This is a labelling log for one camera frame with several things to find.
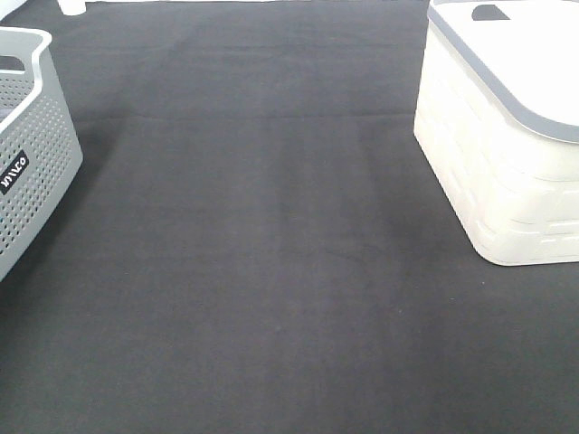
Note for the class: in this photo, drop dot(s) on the grey perforated plastic basket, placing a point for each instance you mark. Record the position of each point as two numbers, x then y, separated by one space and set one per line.
40 151

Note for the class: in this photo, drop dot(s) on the black table cloth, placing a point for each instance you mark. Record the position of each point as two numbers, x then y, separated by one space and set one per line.
255 242

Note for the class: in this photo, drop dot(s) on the white cylindrical object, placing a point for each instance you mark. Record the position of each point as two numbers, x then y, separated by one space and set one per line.
72 7

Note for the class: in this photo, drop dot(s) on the white plastic basket grey rim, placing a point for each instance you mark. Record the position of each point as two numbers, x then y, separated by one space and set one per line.
497 119

